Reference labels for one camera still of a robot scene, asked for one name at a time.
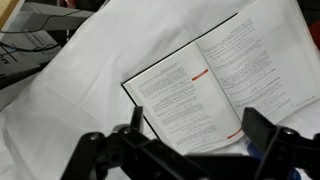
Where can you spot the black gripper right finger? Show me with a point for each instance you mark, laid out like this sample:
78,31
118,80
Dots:
286,156

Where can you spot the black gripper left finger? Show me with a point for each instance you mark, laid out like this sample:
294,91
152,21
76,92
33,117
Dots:
133,156

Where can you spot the open book white pages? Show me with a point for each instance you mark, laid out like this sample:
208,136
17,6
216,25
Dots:
233,66

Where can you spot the white table cloth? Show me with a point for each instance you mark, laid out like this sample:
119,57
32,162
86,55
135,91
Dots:
83,83

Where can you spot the white printed cardboard box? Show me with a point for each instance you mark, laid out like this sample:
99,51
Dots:
30,50

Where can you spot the cluttered wooden desk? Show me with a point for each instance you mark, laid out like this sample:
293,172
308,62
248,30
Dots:
8,11

